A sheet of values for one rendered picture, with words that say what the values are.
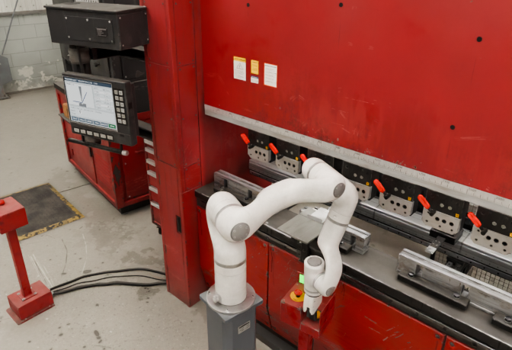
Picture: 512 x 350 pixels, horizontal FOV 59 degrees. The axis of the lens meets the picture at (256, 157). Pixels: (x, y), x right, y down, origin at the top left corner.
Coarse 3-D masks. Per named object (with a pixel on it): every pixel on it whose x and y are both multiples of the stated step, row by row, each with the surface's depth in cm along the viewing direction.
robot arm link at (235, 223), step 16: (320, 176) 164; (336, 176) 162; (272, 192) 161; (288, 192) 162; (304, 192) 163; (320, 192) 162; (336, 192) 162; (224, 208) 155; (240, 208) 154; (256, 208) 155; (272, 208) 160; (224, 224) 151; (240, 224) 151; (256, 224) 156; (240, 240) 153
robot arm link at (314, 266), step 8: (312, 256) 189; (304, 264) 186; (312, 264) 185; (320, 264) 185; (304, 272) 188; (312, 272) 184; (320, 272) 184; (304, 280) 190; (312, 280) 185; (312, 288) 188
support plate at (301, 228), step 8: (296, 216) 230; (288, 224) 222; (296, 224) 223; (304, 224) 223; (312, 224) 223; (320, 224) 223; (288, 232) 216; (296, 232) 217; (304, 232) 217; (312, 232) 217; (304, 240) 210
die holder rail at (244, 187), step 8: (216, 176) 280; (224, 176) 276; (232, 176) 276; (216, 184) 283; (224, 184) 278; (232, 184) 272; (240, 184) 267; (248, 184) 268; (240, 192) 270; (248, 192) 266; (256, 192) 260
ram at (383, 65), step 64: (256, 0) 215; (320, 0) 192; (384, 0) 174; (448, 0) 158; (320, 64) 202; (384, 64) 182; (448, 64) 165; (256, 128) 242; (320, 128) 213; (384, 128) 191; (448, 128) 172; (448, 192) 180
